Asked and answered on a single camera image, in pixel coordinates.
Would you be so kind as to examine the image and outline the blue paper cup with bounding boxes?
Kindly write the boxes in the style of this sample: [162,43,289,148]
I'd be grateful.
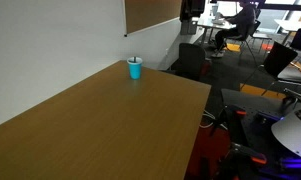
[126,56,144,80]

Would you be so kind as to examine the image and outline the black office chair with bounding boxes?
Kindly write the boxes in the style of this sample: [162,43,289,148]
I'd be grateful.
[166,42,207,82]

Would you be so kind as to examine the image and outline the grey box under desk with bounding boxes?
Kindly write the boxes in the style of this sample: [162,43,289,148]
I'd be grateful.
[180,19,198,36]

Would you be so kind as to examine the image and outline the brown cork pin board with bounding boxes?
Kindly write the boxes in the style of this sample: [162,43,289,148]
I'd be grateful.
[124,0,183,36]

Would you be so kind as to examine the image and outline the black orange clamp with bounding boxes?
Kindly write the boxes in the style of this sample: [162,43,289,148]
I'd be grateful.
[219,142,268,180]
[209,104,248,138]

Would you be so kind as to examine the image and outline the dark hanging jacket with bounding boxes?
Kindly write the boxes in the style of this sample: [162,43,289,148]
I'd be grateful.
[179,0,207,23]

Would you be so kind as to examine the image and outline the white office desk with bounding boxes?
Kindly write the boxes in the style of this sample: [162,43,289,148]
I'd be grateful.
[196,14,237,48]

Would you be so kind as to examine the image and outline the white item on desk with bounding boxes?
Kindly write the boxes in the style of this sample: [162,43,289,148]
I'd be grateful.
[211,11,226,25]

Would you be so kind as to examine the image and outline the seated person in dark clothes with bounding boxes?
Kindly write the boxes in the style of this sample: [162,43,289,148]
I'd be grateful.
[211,0,257,59]

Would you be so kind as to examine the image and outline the black metal-legged chair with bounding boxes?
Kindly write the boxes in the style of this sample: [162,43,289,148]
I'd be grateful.
[223,19,262,66]

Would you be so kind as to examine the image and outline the black tilted chair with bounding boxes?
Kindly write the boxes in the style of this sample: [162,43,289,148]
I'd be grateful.
[240,41,299,97]

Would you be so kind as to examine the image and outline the grey desk top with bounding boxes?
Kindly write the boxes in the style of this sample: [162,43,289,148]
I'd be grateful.
[277,64,301,85]

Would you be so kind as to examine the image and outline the white desk with metal leg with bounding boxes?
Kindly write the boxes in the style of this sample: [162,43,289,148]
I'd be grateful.
[274,18,301,46]

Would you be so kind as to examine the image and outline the white floor cables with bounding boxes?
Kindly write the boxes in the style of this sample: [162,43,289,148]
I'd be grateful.
[199,109,221,129]

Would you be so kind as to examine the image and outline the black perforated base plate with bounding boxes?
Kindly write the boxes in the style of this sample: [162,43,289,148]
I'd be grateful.
[221,88,301,180]

